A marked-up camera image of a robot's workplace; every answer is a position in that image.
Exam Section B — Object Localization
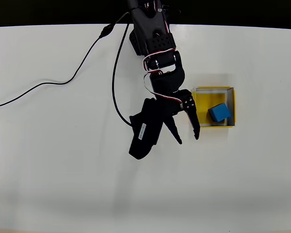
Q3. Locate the blue cube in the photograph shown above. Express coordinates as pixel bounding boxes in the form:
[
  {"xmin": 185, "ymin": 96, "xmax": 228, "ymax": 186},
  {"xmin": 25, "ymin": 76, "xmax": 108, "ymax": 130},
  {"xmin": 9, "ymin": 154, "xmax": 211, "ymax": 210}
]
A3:
[{"xmin": 207, "ymin": 102, "xmax": 232, "ymax": 123}]

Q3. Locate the yellow cardboard box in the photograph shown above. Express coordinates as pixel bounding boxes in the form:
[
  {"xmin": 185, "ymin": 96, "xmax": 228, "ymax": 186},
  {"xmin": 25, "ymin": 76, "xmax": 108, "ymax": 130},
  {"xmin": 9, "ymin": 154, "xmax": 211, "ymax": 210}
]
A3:
[{"xmin": 190, "ymin": 86, "xmax": 237, "ymax": 129}]

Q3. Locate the red white servo wire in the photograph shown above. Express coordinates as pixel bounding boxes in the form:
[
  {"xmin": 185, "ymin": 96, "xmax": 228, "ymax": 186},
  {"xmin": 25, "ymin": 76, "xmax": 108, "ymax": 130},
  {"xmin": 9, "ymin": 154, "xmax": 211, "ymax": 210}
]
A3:
[{"xmin": 142, "ymin": 47, "xmax": 184, "ymax": 107}]

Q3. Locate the black gripper-mounted camera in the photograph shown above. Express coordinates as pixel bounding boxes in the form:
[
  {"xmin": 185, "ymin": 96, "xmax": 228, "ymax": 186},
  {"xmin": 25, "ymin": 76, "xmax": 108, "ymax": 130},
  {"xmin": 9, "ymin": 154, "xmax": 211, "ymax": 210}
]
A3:
[{"xmin": 128, "ymin": 97, "xmax": 164, "ymax": 160}]

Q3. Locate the black power cable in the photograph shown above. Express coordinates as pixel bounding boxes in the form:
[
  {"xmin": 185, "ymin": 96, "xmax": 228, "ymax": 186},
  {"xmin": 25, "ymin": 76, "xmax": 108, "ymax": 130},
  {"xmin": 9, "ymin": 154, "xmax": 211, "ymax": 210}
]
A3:
[{"xmin": 162, "ymin": 4, "xmax": 181, "ymax": 14}]

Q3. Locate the black camera cable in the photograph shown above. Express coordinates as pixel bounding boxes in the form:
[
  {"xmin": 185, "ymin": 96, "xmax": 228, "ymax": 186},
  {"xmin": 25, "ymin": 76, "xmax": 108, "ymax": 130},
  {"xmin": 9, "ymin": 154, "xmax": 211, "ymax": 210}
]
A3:
[{"xmin": 0, "ymin": 11, "xmax": 134, "ymax": 127}]

